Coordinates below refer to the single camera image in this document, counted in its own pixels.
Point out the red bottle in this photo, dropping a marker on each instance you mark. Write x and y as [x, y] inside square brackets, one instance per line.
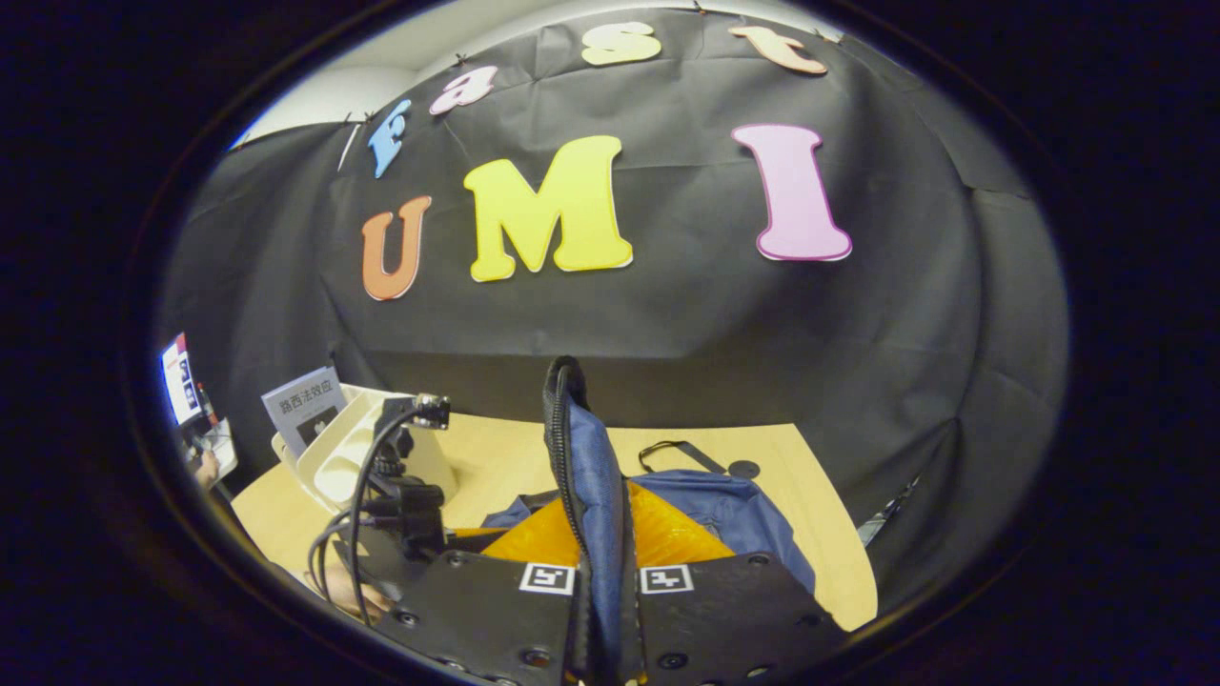
[205, 410]

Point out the computer monitor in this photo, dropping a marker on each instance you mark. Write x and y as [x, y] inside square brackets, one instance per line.
[179, 381]

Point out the blue schoolbag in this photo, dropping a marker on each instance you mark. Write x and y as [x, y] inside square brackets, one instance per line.
[596, 476]

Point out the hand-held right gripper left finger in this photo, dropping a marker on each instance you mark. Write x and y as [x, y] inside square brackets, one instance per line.
[477, 610]

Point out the white side desk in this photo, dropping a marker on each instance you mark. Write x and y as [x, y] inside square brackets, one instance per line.
[226, 448]

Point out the lavender book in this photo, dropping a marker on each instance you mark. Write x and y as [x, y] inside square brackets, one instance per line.
[300, 405]

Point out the white plastic bookshelf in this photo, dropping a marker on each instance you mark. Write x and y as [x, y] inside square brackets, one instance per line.
[334, 467]

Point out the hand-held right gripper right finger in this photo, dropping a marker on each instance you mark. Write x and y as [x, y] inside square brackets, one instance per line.
[724, 619]

